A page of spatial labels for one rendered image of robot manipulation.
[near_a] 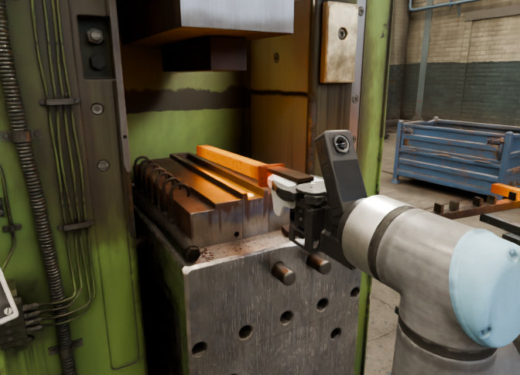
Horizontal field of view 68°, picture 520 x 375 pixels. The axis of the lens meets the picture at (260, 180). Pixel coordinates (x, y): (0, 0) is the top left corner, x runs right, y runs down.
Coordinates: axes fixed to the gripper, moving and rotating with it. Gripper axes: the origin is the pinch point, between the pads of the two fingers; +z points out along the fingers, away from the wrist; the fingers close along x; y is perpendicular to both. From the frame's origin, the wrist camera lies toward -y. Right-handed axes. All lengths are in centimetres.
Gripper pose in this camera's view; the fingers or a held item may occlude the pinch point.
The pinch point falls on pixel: (278, 175)
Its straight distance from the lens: 62.6
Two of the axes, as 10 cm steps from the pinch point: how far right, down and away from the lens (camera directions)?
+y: -0.1, 9.6, 2.7
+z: -5.0, -2.4, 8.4
